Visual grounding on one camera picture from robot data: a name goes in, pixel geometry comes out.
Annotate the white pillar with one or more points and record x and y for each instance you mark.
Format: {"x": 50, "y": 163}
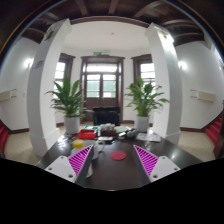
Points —
{"x": 41, "y": 116}
{"x": 167, "y": 120}

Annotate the white cup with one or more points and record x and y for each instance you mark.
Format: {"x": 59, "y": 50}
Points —
{"x": 98, "y": 146}

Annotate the right potted green plant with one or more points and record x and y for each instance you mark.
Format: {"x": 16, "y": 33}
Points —
{"x": 144, "y": 98}

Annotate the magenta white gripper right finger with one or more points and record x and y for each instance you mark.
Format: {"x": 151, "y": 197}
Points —
{"x": 153, "y": 167}

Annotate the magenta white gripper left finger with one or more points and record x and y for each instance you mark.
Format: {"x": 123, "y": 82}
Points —
{"x": 73, "y": 168}

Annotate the white bottle yellow cap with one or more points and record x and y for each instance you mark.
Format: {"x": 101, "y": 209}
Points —
{"x": 78, "y": 144}

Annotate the potted green plant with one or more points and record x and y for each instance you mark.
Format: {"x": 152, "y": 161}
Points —
{"x": 144, "y": 98}
{"x": 68, "y": 99}

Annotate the green book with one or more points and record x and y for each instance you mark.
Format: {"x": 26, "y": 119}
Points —
{"x": 120, "y": 129}

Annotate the black office chair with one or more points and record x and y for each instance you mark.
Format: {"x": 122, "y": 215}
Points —
{"x": 103, "y": 115}

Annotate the right white pillar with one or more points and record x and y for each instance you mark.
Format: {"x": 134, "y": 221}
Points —
{"x": 167, "y": 120}

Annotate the red box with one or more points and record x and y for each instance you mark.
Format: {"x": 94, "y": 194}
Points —
{"x": 87, "y": 134}

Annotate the round red coaster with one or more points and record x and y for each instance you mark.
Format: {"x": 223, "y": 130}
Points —
{"x": 118, "y": 155}

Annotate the dark wooden door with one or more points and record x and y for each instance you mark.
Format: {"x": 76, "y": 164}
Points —
{"x": 102, "y": 81}

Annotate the left white pillar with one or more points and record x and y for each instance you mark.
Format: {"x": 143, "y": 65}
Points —
{"x": 41, "y": 116}

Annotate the left potted green plant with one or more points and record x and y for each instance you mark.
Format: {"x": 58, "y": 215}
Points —
{"x": 68, "y": 99}

